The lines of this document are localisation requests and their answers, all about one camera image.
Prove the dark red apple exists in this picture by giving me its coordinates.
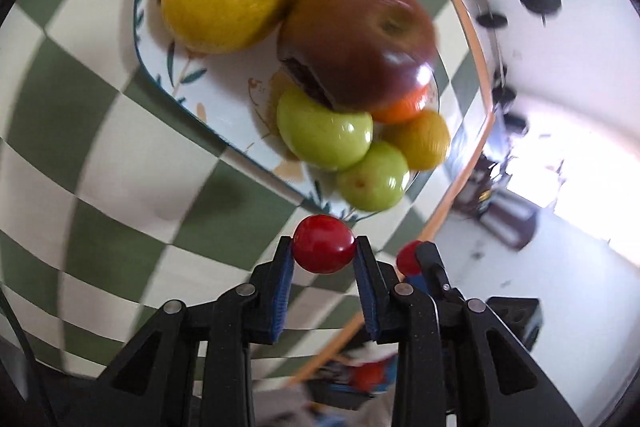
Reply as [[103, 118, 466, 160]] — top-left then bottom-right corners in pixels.
[[277, 0, 439, 112]]

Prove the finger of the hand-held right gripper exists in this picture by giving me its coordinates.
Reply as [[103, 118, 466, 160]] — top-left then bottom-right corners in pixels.
[[404, 241, 466, 305]]

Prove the yellow citrus fruit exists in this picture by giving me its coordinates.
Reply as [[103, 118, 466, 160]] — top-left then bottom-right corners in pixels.
[[382, 108, 452, 172]]

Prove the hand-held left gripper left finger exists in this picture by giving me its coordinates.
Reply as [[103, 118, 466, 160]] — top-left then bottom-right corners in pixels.
[[85, 235, 296, 427]]

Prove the green checkered tablecloth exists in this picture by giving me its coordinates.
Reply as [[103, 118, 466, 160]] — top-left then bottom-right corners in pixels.
[[0, 0, 496, 378]]

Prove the dark wooden chair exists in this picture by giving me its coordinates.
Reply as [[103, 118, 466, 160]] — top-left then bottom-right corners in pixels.
[[477, 157, 540, 249]]

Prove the small red fruit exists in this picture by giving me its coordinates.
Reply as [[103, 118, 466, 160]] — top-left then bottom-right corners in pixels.
[[396, 241, 422, 275], [291, 214, 357, 274]]

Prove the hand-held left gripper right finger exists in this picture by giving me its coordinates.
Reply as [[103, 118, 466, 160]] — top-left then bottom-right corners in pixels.
[[354, 235, 583, 427]]

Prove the floral oval plate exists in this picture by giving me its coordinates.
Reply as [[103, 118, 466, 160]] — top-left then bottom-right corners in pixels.
[[132, 0, 441, 224]]

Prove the green apple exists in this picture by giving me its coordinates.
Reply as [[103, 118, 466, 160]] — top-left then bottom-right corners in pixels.
[[336, 140, 411, 212], [276, 87, 374, 172]]

